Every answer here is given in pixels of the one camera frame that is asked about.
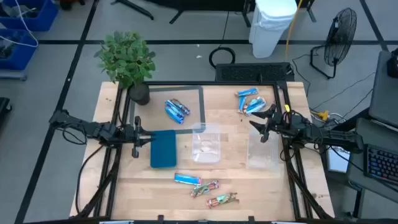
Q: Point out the mesh mat with grey border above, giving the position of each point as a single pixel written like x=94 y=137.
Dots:
x=155 y=109

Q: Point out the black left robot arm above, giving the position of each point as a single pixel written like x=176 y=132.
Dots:
x=93 y=129

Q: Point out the black stand leg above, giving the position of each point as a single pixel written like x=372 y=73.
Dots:
x=136 y=9

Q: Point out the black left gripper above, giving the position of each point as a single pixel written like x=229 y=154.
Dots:
x=136 y=137

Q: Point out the clear plastic bin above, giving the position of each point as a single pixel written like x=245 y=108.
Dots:
x=206 y=155
x=262 y=158

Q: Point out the blue container lid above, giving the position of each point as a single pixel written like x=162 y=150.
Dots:
x=163 y=149

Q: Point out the black partition screen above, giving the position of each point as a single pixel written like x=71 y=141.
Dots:
x=202 y=4

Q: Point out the black backlit keyboard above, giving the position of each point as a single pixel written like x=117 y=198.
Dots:
x=382 y=163

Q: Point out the grey desk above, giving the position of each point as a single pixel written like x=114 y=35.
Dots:
x=384 y=93
x=357 y=174

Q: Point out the white printed sign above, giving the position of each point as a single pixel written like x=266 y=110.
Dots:
x=337 y=161

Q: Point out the green leafy plant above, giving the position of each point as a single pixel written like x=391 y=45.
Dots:
x=124 y=59

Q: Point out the blue storage crate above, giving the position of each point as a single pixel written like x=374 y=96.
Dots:
x=21 y=57
x=43 y=18

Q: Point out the yellow power plug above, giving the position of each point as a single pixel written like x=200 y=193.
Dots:
x=324 y=115

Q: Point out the black floor fan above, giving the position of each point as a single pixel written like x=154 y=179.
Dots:
x=340 y=37

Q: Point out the white trash bin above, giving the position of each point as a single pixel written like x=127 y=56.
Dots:
x=270 y=31

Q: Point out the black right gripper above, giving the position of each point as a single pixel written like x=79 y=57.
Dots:
x=276 y=124

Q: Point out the red green granola bar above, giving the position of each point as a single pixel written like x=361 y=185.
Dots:
x=221 y=200
x=204 y=188

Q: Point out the black equipment piece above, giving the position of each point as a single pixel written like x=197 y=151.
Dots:
x=4 y=107

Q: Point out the black plant pot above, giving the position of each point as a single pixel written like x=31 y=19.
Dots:
x=140 y=95

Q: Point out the black metal rig frame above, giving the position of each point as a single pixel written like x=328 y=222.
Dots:
x=214 y=83

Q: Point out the black desk device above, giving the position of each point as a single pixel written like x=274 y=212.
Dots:
x=393 y=63

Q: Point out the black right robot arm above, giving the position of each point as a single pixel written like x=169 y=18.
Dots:
x=326 y=135

